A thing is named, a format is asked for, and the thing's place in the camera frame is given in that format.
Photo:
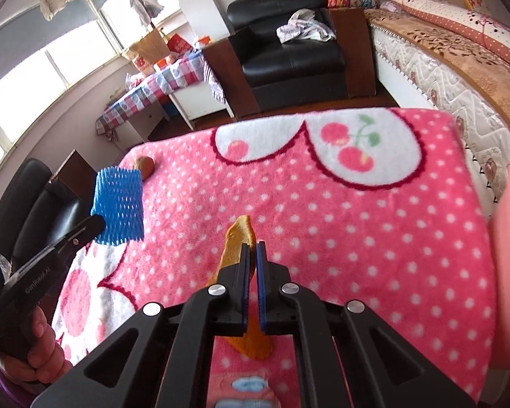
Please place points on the person's left hand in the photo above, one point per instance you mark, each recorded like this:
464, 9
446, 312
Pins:
45, 362

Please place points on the pink polka dot fleece blanket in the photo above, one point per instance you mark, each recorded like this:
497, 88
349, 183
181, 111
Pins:
369, 204

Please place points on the blue foam fruit net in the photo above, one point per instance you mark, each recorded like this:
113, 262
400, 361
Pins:
118, 199

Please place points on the dark wooden side cabinet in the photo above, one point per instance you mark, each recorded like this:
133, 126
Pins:
77, 177

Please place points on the bed with brown leaf blanket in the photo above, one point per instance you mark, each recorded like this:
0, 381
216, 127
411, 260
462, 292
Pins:
424, 65

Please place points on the brown paper shopping bag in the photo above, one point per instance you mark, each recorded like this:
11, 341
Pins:
152, 48

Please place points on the pink blue printed wrapper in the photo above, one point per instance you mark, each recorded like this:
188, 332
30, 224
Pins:
241, 389

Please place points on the white red folded quilt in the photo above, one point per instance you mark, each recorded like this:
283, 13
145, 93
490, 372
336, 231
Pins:
475, 26

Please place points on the red box on table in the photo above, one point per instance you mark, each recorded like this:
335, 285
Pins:
177, 44

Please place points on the orange peel large piece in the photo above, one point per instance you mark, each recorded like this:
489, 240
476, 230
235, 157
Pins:
254, 344

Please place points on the black chair at left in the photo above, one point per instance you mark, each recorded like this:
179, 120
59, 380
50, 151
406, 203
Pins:
34, 212

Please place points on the brown walnut right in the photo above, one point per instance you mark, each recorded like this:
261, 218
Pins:
145, 165

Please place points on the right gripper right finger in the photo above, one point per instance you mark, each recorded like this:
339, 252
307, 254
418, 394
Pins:
274, 314

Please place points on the checked tablecloth side table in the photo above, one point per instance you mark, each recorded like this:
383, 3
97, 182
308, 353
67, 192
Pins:
189, 70

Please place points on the black leather armchair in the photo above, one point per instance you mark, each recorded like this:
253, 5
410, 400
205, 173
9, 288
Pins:
286, 74

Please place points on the white crumpled cloth on chair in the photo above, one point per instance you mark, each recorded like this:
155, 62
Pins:
303, 25

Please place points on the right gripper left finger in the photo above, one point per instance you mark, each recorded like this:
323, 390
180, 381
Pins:
233, 316

